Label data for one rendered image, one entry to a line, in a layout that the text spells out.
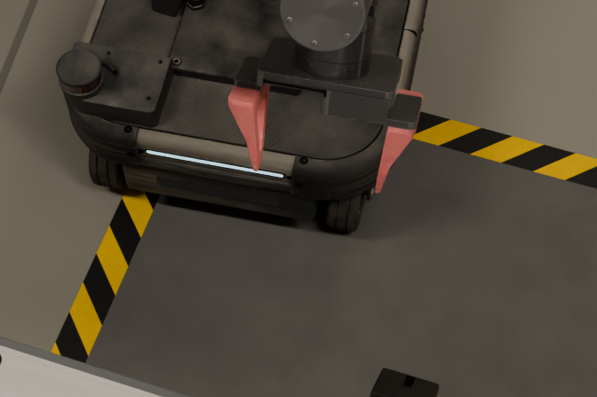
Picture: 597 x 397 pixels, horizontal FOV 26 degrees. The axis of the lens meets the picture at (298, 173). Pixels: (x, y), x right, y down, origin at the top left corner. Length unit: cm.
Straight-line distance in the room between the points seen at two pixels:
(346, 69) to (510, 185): 133
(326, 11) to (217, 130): 116
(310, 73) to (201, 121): 107
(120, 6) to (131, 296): 47
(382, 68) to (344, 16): 13
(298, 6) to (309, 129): 115
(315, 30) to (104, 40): 128
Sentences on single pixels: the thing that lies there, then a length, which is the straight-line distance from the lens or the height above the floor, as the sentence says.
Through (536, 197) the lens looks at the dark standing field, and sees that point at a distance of 224.
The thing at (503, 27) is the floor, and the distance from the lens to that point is 244.
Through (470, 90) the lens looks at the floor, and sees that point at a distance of 235.
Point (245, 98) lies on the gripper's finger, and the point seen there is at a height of 112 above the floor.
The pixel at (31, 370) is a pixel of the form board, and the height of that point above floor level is 89.
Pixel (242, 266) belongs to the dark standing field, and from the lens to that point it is 215.
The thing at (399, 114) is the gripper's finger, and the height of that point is 112.
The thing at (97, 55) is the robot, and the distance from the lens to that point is 200.
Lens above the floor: 191
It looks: 59 degrees down
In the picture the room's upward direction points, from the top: straight up
